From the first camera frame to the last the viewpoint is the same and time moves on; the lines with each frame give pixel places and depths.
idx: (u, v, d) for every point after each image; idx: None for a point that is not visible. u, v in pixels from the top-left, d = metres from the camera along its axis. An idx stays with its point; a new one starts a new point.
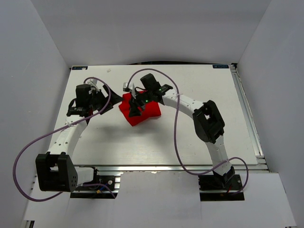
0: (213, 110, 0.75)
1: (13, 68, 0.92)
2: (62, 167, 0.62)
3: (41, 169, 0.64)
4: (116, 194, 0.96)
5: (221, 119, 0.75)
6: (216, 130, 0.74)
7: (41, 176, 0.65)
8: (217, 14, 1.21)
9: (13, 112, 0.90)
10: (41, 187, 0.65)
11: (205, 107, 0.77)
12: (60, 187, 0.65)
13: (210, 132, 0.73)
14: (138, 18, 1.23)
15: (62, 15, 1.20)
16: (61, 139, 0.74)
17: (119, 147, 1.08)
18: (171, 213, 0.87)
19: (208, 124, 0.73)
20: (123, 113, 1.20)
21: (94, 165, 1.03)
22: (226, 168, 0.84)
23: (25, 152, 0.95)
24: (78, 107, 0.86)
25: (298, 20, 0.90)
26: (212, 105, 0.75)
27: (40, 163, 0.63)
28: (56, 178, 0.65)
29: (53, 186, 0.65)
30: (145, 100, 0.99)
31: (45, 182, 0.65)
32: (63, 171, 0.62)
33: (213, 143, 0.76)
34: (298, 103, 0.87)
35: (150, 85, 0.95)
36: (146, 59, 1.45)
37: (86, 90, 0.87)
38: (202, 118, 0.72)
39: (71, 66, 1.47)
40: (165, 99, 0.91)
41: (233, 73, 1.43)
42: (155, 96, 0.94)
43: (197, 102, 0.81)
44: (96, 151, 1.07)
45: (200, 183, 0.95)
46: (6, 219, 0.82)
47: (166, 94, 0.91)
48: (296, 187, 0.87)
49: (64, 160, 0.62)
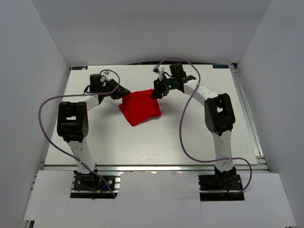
0: (226, 104, 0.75)
1: (12, 68, 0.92)
2: (80, 110, 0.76)
3: (61, 113, 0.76)
4: (117, 193, 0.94)
5: (232, 114, 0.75)
6: (225, 124, 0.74)
7: (59, 119, 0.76)
8: (217, 14, 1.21)
9: (13, 112, 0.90)
10: (57, 129, 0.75)
11: (220, 100, 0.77)
12: (74, 130, 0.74)
13: (217, 124, 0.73)
14: (138, 18, 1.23)
15: (62, 16, 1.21)
16: (80, 99, 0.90)
17: (116, 138, 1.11)
18: (171, 213, 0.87)
19: (217, 115, 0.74)
20: (124, 113, 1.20)
21: (99, 136, 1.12)
22: (227, 166, 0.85)
23: (25, 151, 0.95)
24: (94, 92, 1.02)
25: (298, 20, 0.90)
26: (226, 98, 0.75)
27: (61, 107, 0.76)
28: (71, 123, 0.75)
29: (68, 128, 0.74)
30: (168, 86, 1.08)
31: (63, 124, 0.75)
32: (80, 113, 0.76)
33: (219, 135, 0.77)
34: (297, 103, 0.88)
35: (176, 72, 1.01)
36: (146, 59, 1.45)
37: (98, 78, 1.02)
38: (211, 107, 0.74)
39: (71, 66, 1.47)
40: (185, 87, 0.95)
41: (233, 73, 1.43)
42: (177, 82, 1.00)
43: (213, 93, 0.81)
44: (99, 128, 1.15)
45: (200, 183, 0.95)
46: (6, 219, 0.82)
47: (188, 82, 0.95)
48: (296, 187, 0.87)
49: (82, 104, 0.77)
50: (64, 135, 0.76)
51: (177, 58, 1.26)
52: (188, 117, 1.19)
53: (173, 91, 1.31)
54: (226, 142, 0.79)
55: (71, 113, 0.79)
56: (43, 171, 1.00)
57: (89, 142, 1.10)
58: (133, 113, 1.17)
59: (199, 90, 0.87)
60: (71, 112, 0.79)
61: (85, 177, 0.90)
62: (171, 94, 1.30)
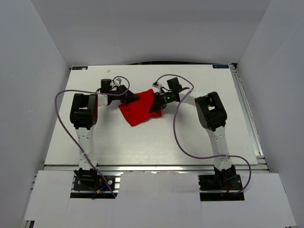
0: (216, 101, 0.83)
1: (12, 68, 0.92)
2: (92, 101, 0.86)
3: (75, 101, 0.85)
4: (117, 193, 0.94)
5: (223, 110, 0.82)
6: (217, 119, 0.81)
7: (72, 107, 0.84)
8: (217, 14, 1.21)
9: (12, 112, 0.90)
10: (70, 116, 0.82)
11: (210, 99, 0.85)
12: (85, 118, 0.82)
13: (210, 120, 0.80)
14: (138, 18, 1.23)
15: (62, 16, 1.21)
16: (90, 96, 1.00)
17: (116, 137, 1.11)
18: (171, 213, 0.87)
19: (209, 111, 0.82)
20: (123, 113, 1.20)
21: (102, 135, 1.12)
22: (225, 164, 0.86)
23: (25, 151, 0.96)
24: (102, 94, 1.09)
25: (298, 20, 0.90)
26: (215, 96, 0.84)
27: (76, 97, 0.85)
28: (83, 111, 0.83)
29: (80, 116, 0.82)
30: (167, 97, 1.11)
31: (75, 112, 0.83)
32: (91, 103, 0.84)
33: (213, 130, 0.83)
34: (297, 103, 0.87)
35: (173, 85, 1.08)
36: (146, 59, 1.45)
37: (108, 82, 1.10)
38: (202, 104, 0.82)
39: (71, 66, 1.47)
40: (181, 96, 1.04)
41: (233, 73, 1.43)
42: (174, 94, 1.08)
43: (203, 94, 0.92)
44: (105, 127, 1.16)
45: (200, 183, 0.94)
46: (6, 219, 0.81)
47: (183, 91, 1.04)
48: (296, 188, 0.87)
49: (95, 96, 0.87)
50: (76, 122, 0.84)
51: (174, 75, 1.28)
52: (188, 116, 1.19)
53: None
54: (222, 138, 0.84)
55: (83, 104, 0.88)
56: (43, 171, 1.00)
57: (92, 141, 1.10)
58: (133, 114, 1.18)
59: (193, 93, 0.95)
60: (84, 101, 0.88)
61: (84, 177, 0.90)
62: None
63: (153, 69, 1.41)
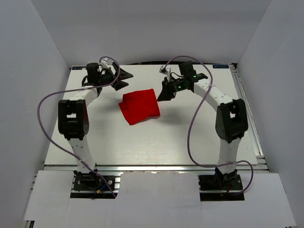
0: (240, 110, 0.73)
1: (12, 68, 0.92)
2: (80, 110, 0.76)
3: (60, 113, 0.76)
4: (117, 193, 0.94)
5: (245, 122, 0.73)
6: (236, 131, 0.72)
7: (59, 118, 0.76)
8: (218, 14, 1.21)
9: (13, 111, 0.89)
10: (59, 128, 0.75)
11: (233, 104, 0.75)
12: (75, 128, 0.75)
13: (229, 131, 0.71)
14: (138, 18, 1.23)
15: (62, 15, 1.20)
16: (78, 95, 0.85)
17: (111, 139, 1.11)
18: (171, 213, 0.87)
19: (230, 121, 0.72)
20: (123, 113, 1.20)
21: (99, 137, 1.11)
22: (229, 169, 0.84)
23: (25, 152, 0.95)
24: (90, 83, 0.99)
25: (299, 21, 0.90)
26: (241, 103, 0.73)
27: (61, 105, 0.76)
28: (71, 121, 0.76)
29: (70, 127, 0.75)
30: (178, 87, 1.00)
31: (63, 123, 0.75)
32: (80, 111, 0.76)
33: (228, 142, 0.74)
34: (298, 103, 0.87)
35: (186, 71, 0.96)
36: (146, 59, 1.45)
37: (95, 70, 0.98)
38: (224, 112, 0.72)
39: (71, 66, 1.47)
40: (195, 86, 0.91)
41: (233, 73, 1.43)
42: (187, 80, 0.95)
43: (227, 97, 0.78)
44: (100, 129, 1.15)
45: (200, 183, 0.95)
46: (6, 219, 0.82)
47: (199, 82, 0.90)
48: (296, 187, 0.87)
49: (81, 102, 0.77)
50: (66, 133, 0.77)
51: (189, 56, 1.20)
52: (188, 117, 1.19)
53: None
54: (234, 149, 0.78)
55: (71, 111, 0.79)
56: (43, 171, 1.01)
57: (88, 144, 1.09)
58: (132, 114, 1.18)
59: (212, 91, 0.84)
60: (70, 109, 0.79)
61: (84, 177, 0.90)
62: None
63: (153, 69, 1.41)
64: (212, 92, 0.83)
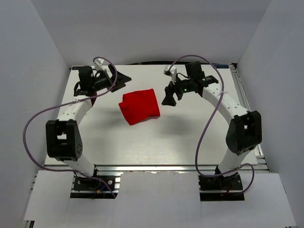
0: (255, 124, 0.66)
1: (12, 68, 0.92)
2: (70, 131, 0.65)
3: (48, 137, 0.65)
4: (117, 193, 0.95)
5: (259, 135, 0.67)
6: (249, 145, 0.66)
7: (48, 141, 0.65)
8: (217, 14, 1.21)
9: (12, 112, 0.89)
10: (49, 152, 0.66)
11: (247, 116, 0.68)
12: (67, 152, 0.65)
13: (242, 146, 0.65)
14: (138, 18, 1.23)
15: (62, 15, 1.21)
16: (69, 111, 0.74)
17: (109, 146, 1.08)
18: (171, 213, 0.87)
19: (244, 136, 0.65)
20: (123, 112, 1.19)
21: (96, 144, 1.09)
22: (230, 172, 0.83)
23: (25, 152, 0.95)
24: (83, 90, 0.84)
25: (298, 21, 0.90)
26: (256, 116, 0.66)
27: (48, 127, 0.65)
28: (63, 144, 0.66)
29: (61, 150, 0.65)
30: (184, 89, 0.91)
31: (54, 147, 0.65)
32: (71, 133, 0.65)
33: (237, 154, 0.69)
34: (298, 103, 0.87)
35: (194, 72, 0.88)
36: (146, 59, 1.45)
37: (88, 74, 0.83)
38: (239, 128, 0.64)
39: (71, 66, 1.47)
40: (205, 91, 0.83)
41: (233, 73, 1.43)
42: (194, 84, 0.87)
43: (241, 108, 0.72)
44: (98, 135, 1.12)
45: (200, 183, 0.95)
46: (6, 219, 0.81)
47: (209, 86, 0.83)
48: (296, 187, 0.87)
49: (72, 123, 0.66)
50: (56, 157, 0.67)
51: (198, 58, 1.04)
52: (188, 117, 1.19)
53: None
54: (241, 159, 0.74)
55: (61, 132, 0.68)
56: (44, 171, 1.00)
57: (85, 150, 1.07)
58: (132, 114, 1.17)
59: (223, 100, 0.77)
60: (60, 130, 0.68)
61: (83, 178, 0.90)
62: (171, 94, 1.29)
63: (153, 69, 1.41)
64: (224, 101, 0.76)
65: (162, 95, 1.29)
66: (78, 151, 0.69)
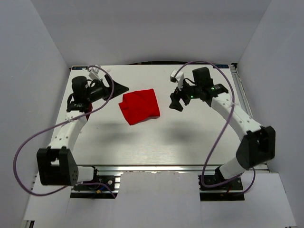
0: (270, 141, 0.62)
1: (12, 68, 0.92)
2: (62, 161, 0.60)
3: (40, 164, 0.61)
4: (116, 194, 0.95)
5: (272, 151, 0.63)
6: (261, 161, 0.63)
7: (41, 170, 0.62)
8: (217, 14, 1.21)
9: (12, 112, 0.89)
10: (42, 180, 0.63)
11: (260, 131, 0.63)
12: (61, 180, 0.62)
13: (253, 162, 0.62)
14: (138, 18, 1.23)
15: (62, 15, 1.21)
16: (61, 135, 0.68)
17: (109, 153, 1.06)
18: (171, 213, 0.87)
19: (257, 153, 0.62)
20: (123, 112, 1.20)
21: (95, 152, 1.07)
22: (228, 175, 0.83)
23: (25, 152, 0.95)
24: (78, 104, 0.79)
25: (298, 20, 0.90)
26: (272, 133, 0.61)
27: (39, 156, 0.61)
28: (57, 173, 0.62)
29: (55, 178, 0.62)
30: (190, 96, 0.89)
31: (47, 176, 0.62)
32: (63, 164, 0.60)
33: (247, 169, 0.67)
34: (298, 103, 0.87)
35: (202, 79, 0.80)
36: (146, 59, 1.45)
37: (83, 86, 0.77)
38: (252, 147, 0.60)
39: (71, 66, 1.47)
40: (214, 101, 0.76)
41: (233, 73, 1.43)
42: (203, 92, 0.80)
43: (254, 122, 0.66)
44: (98, 141, 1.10)
45: (200, 183, 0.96)
46: (6, 219, 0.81)
47: (218, 96, 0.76)
48: (296, 187, 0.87)
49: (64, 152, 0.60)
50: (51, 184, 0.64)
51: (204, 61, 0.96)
52: (188, 117, 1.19)
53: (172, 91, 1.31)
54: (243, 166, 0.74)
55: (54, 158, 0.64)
56: None
57: (84, 158, 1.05)
58: (130, 117, 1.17)
59: (234, 112, 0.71)
60: (53, 156, 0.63)
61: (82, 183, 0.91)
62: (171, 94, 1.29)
63: (153, 69, 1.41)
64: (235, 114, 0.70)
65: (162, 95, 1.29)
66: (73, 178, 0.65)
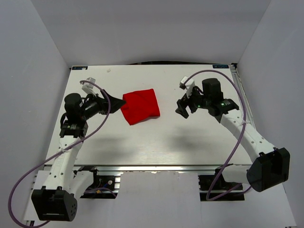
0: (284, 163, 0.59)
1: (12, 68, 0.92)
2: (59, 203, 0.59)
3: (36, 205, 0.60)
4: (117, 193, 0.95)
5: (286, 174, 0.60)
6: (274, 183, 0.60)
7: (38, 210, 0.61)
8: (217, 14, 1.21)
9: (12, 112, 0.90)
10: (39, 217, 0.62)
11: (273, 153, 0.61)
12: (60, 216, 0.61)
13: (266, 184, 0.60)
14: (138, 18, 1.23)
15: (62, 15, 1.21)
16: (56, 170, 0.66)
17: (109, 156, 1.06)
18: (171, 213, 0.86)
19: (270, 175, 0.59)
20: (122, 111, 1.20)
21: (96, 155, 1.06)
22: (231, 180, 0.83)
23: (25, 152, 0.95)
24: (71, 125, 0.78)
25: (298, 21, 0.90)
26: (286, 156, 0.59)
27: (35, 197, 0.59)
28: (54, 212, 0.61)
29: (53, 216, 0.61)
30: (197, 105, 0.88)
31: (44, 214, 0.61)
32: (61, 205, 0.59)
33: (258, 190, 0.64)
34: (298, 103, 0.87)
35: (212, 93, 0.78)
36: (146, 59, 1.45)
37: (76, 105, 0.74)
38: (265, 167, 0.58)
39: (71, 66, 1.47)
40: (225, 118, 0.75)
41: (233, 73, 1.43)
42: (212, 107, 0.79)
43: (266, 144, 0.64)
44: (98, 144, 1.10)
45: (200, 183, 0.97)
46: (6, 219, 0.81)
47: (229, 114, 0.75)
48: (296, 187, 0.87)
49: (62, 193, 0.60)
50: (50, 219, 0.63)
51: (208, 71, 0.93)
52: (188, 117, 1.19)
53: (172, 91, 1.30)
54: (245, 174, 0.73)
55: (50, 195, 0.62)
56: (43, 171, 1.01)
57: (85, 161, 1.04)
58: (129, 118, 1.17)
59: (245, 130, 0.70)
60: (49, 194, 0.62)
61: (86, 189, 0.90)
62: (171, 94, 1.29)
63: (153, 69, 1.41)
64: (246, 132, 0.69)
65: (162, 95, 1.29)
66: (72, 212, 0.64)
